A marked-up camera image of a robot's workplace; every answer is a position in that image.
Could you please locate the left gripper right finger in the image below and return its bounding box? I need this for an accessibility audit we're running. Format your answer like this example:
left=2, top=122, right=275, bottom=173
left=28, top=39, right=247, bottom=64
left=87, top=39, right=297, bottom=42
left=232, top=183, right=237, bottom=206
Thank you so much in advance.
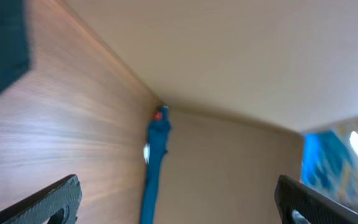
left=274, top=175, right=358, bottom=224

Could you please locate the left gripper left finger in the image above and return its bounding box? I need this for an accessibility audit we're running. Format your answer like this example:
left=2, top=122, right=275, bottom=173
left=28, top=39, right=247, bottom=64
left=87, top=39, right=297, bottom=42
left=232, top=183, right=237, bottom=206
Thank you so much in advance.
left=0, top=174, right=82, bottom=224

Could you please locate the black garment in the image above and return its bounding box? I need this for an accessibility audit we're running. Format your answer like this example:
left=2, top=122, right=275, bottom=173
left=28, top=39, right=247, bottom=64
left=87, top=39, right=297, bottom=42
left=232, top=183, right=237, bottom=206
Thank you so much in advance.
left=0, top=0, right=31, bottom=94

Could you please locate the white paper sheet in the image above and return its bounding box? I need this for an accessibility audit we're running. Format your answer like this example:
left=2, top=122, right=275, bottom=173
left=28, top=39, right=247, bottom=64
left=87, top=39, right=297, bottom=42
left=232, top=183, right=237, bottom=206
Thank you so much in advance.
left=143, top=143, right=150, bottom=164

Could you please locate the dark blue garment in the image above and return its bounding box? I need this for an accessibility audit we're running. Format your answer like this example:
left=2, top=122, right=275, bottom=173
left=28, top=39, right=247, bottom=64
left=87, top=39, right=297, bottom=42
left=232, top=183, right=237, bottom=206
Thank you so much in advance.
left=139, top=105, right=171, bottom=224

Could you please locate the red item under garment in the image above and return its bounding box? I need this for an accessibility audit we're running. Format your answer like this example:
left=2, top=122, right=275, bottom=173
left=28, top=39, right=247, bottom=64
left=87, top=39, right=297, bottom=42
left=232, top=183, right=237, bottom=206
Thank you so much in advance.
left=154, top=111, right=163, bottom=121

